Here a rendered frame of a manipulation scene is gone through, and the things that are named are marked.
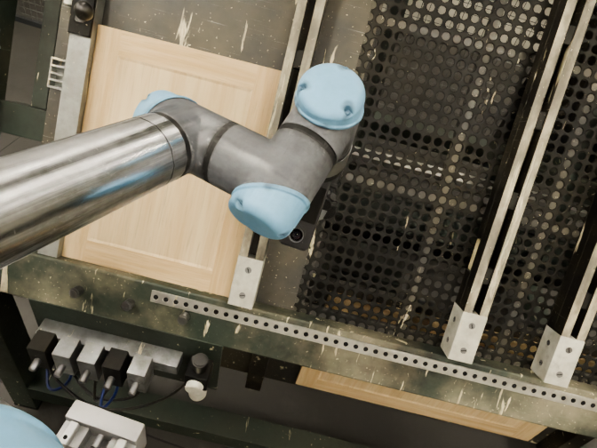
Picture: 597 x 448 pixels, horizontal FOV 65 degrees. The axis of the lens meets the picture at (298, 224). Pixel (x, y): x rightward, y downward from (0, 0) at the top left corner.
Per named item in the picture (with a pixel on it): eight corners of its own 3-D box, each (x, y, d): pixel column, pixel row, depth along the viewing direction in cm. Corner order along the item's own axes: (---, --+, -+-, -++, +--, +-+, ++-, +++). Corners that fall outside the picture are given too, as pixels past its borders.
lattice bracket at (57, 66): (53, 88, 112) (46, 86, 109) (58, 58, 110) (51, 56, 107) (69, 92, 112) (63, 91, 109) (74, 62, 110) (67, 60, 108)
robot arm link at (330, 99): (277, 101, 48) (318, 44, 50) (277, 152, 58) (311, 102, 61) (345, 137, 47) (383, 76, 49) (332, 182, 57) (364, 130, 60)
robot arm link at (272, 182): (207, 209, 54) (257, 138, 58) (289, 253, 52) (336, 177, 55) (189, 178, 47) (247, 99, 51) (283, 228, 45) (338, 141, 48)
